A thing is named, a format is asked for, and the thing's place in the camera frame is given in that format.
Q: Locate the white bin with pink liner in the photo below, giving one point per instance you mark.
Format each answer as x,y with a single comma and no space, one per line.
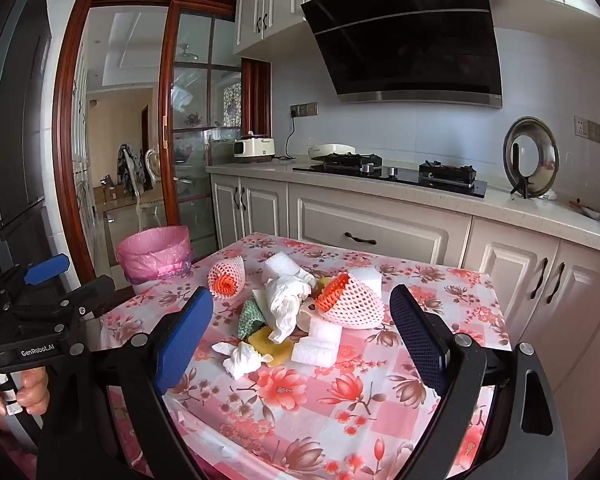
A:
152,255

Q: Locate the large foam fruit net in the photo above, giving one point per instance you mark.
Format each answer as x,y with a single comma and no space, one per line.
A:
352,305

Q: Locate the yellow sponge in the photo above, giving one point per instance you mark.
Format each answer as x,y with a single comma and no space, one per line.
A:
275,350

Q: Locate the white wall cabinets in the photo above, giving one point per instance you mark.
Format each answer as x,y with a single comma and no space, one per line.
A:
275,5

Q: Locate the black gas stove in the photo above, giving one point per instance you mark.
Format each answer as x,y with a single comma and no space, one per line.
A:
405,175

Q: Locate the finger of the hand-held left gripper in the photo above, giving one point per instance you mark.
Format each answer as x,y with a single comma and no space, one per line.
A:
92,295
45,268

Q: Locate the pink floral tablecloth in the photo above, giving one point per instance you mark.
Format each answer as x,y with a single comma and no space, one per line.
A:
300,410

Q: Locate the red wooden sliding glass door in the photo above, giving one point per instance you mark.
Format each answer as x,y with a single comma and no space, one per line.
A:
200,110

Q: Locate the red wooden door frame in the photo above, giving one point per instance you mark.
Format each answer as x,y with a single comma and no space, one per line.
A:
65,135

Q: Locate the black lid rack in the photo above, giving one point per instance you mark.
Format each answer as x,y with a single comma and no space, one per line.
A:
516,170

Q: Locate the brown double wall outlet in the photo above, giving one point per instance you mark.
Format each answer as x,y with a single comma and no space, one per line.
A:
305,109

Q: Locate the black range hood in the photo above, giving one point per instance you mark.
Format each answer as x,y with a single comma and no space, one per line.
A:
410,45

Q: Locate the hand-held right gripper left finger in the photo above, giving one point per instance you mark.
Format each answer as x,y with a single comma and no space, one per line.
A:
185,340

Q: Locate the steel pot lid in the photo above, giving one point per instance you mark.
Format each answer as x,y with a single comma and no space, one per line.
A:
537,155

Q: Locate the beige wall outlet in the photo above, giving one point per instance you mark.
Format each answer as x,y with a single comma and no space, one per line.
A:
587,129

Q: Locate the person's left hand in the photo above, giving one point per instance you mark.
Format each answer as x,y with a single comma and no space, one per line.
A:
34,390

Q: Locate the white kitchen base cabinets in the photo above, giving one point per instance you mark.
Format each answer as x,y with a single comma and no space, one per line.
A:
380,225

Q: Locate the cream rice cooker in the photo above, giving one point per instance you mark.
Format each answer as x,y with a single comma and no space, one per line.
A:
252,149

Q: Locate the green patterned wrapper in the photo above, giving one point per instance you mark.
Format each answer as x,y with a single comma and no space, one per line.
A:
250,317

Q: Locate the dark grey refrigerator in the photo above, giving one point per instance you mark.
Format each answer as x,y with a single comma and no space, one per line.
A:
15,135

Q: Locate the white tissue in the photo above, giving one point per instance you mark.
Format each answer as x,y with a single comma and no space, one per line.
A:
242,357

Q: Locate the small foam fruit net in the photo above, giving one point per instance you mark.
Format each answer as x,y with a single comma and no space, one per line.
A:
227,277

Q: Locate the dark patterned clothes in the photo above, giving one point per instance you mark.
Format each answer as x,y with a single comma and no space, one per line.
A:
130,170

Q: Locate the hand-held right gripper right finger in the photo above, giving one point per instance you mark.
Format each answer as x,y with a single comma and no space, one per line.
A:
420,340

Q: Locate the white ornate chair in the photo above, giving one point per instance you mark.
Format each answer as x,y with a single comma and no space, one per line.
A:
150,180

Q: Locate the red wooden window frame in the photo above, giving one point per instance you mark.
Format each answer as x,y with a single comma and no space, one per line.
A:
255,95

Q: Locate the white plastic pouch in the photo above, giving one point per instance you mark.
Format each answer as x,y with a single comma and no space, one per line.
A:
282,305

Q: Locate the white bowl on stove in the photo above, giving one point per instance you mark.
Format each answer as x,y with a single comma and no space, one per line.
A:
330,149

